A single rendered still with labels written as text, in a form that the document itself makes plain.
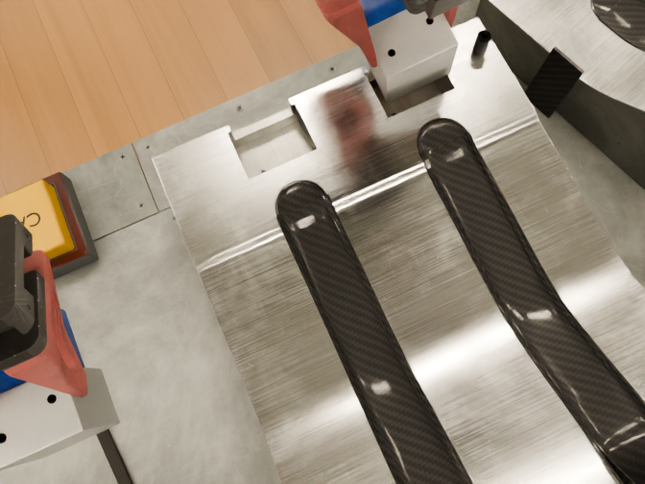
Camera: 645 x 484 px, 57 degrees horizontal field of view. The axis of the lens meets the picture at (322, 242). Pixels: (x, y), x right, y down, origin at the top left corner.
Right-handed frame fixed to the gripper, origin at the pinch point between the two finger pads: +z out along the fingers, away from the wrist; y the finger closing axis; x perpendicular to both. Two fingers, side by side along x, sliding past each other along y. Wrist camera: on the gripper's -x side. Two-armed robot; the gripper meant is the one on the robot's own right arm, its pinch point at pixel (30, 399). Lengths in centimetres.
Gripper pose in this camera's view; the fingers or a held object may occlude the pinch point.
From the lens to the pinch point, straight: 36.6
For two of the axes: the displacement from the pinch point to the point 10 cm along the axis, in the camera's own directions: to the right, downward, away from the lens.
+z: 2.3, 6.3, 7.4
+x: -3.4, -6.6, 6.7
